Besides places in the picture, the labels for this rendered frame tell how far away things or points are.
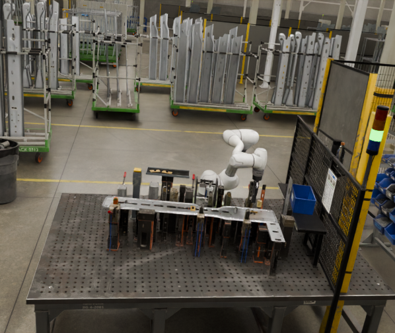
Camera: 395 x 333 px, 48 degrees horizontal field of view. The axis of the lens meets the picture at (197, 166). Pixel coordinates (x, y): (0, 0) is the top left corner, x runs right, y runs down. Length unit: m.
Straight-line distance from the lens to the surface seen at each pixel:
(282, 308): 3.37
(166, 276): 3.26
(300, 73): 11.60
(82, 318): 4.01
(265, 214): 3.63
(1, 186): 5.82
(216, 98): 10.70
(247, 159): 3.31
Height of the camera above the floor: 2.55
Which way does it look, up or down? 20 degrees down
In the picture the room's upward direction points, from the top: 6 degrees clockwise
